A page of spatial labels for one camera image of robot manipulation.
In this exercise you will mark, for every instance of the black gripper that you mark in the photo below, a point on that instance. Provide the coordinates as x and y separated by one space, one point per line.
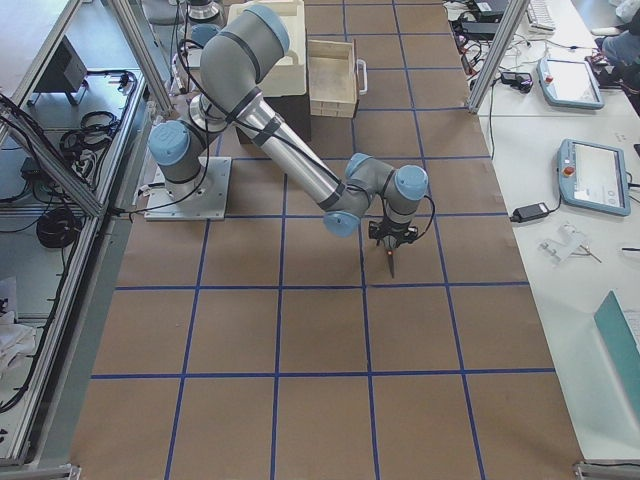
391 242

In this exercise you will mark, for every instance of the grey orange scissors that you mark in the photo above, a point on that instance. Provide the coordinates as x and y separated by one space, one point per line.
390 257

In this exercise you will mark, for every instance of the light wooden drawer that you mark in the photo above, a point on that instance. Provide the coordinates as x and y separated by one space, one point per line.
332 78

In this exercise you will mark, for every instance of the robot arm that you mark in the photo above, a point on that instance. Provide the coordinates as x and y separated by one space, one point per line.
232 65

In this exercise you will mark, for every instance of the black power brick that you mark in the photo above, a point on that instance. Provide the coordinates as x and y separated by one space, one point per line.
530 212

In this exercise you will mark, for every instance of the white plastic tray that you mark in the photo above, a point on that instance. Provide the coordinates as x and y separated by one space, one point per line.
288 77

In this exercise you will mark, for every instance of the blue teach pendant near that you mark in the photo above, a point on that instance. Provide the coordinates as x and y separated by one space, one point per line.
593 176

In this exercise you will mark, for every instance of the blue teach pendant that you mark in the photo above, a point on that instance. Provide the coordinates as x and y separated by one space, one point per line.
593 176
569 84

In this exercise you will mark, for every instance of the blue teach pendant far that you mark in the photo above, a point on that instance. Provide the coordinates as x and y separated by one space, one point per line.
569 84

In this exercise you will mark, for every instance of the teal laptop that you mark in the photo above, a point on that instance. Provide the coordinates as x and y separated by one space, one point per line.
618 338

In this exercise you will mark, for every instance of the white drawer handle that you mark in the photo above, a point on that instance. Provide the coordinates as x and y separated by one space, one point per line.
361 76

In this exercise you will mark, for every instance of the clear acrylic bracket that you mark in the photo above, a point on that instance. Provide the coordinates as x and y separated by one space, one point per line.
571 242

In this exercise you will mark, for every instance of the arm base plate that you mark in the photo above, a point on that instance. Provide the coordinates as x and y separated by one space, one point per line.
203 198

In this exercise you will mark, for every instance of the aluminium frame post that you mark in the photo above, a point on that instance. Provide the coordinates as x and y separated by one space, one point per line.
502 39

